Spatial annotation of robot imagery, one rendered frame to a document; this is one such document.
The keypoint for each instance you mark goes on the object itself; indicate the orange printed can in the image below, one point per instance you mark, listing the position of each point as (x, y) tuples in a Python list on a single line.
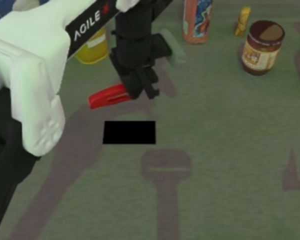
[(197, 21)]

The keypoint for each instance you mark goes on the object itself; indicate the yellow container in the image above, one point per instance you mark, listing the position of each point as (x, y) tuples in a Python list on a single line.
[(93, 48)]

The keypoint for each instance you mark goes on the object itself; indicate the black rectangular block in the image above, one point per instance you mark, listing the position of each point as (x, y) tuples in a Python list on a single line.
[(129, 132)]

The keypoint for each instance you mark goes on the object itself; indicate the small yellow bottle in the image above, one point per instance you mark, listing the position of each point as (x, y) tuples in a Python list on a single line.
[(242, 21)]

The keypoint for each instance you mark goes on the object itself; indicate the brown lidded glass jar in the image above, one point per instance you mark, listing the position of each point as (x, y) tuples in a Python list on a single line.
[(262, 47)]

